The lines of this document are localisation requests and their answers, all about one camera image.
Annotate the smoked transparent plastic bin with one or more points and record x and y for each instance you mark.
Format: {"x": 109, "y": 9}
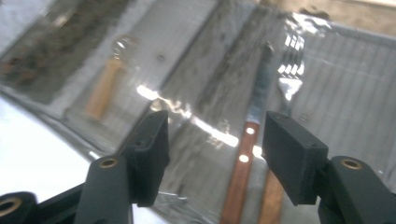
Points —
{"x": 140, "y": 77}
{"x": 342, "y": 93}
{"x": 62, "y": 40}

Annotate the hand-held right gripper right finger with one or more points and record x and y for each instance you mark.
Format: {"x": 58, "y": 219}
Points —
{"x": 292, "y": 155}

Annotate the white table cover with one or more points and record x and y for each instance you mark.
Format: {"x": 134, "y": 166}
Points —
{"x": 31, "y": 155}

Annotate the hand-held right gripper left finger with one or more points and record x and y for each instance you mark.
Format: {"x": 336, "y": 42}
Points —
{"x": 151, "y": 161}

